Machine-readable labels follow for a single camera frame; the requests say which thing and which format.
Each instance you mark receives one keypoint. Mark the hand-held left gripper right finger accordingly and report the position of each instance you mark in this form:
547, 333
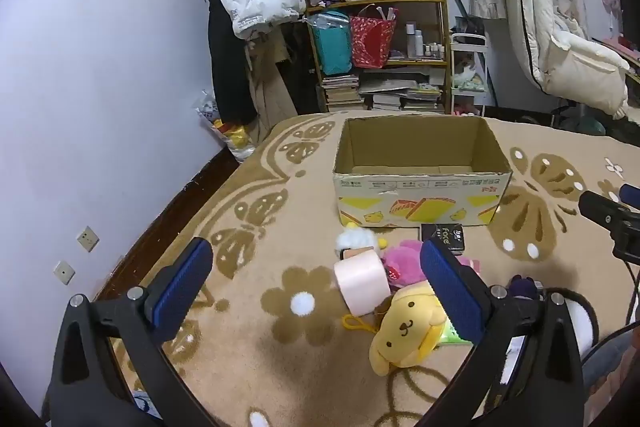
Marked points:
452, 292

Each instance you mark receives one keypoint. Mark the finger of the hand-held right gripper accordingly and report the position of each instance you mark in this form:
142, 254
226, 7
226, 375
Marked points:
631, 194
602, 211

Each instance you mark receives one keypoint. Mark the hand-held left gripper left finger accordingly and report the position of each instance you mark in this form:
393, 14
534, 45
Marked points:
182, 287

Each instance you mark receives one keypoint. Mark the pink plastic bag roll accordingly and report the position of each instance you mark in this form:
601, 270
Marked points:
471, 266

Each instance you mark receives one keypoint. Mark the green tissue pack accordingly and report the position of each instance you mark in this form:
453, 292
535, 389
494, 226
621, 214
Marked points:
452, 338

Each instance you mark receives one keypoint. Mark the pink bear plush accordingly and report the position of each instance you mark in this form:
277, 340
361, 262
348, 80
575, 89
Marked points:
405, 263

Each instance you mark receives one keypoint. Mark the black tissue pack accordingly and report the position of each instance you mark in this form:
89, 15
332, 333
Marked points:
445, 234

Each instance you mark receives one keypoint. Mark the yellow dog plush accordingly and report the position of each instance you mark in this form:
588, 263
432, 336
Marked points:
405, 332

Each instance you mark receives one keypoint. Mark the pink swiss roll plush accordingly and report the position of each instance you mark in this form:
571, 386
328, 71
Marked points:
362, 282

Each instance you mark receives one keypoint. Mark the printed cardboard box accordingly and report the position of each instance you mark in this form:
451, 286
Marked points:
425, 202

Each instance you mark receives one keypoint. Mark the purple plush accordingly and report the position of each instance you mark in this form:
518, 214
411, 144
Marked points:
525, 288

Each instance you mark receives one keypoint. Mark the black and white plush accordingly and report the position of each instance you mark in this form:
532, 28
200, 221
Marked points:
582, 317

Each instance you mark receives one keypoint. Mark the person's leg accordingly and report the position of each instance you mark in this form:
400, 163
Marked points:
610, 352

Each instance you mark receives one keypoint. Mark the white fluffy plush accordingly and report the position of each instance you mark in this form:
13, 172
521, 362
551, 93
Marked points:
352, 238

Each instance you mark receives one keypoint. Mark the beige floral rug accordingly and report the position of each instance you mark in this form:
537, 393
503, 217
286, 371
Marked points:
280, 347

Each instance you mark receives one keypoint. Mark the black monitor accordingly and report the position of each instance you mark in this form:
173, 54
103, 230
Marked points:
630, 19

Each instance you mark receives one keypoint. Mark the clear plastic bag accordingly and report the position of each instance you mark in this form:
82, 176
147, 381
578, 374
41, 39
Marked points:
210, 112

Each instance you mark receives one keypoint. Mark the white brown plush toy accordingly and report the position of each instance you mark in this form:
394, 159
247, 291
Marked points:
465, 72

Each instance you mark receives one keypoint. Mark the stack of books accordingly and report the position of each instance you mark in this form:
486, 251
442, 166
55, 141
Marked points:
390, 94

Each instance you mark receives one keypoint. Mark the cream padded chair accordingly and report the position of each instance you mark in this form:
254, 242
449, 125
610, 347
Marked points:
540, 7

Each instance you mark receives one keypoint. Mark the white trolley cart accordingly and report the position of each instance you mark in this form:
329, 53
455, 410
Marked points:
467, 39

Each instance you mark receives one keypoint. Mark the beige cloth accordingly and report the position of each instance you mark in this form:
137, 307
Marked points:
270, 87

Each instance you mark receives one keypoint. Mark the black coat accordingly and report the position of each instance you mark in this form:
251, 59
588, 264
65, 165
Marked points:
225, 67

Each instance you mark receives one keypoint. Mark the row of cosmetic bottles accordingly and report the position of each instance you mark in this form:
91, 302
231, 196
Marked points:
415, 44

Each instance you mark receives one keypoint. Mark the wooden shelf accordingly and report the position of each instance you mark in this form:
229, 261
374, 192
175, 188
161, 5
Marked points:
442, 7

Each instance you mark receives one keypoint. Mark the red patterned bag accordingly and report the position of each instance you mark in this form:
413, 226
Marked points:
372, 39

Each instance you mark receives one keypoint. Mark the teal bag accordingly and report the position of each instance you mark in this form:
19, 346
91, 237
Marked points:
332, 47

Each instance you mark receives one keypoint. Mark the white wall socket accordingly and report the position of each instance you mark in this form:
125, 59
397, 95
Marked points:
64, 273
87, 239

